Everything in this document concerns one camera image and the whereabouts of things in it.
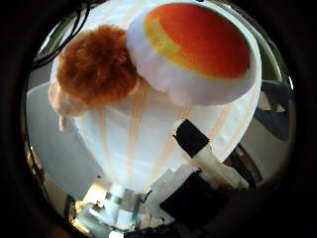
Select brown mane lion plush toy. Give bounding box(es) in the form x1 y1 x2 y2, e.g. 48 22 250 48
47 24 142 133

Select white striped table cloth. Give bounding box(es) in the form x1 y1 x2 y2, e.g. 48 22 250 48
49 0 263 193

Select dark chair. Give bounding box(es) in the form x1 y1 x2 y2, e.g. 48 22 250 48
253 79 295 142

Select white and orange egg plush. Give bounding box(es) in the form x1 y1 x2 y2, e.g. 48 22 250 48
125 2 263 108

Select black cable bundle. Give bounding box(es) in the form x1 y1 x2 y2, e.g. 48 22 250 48
31 1 92 70

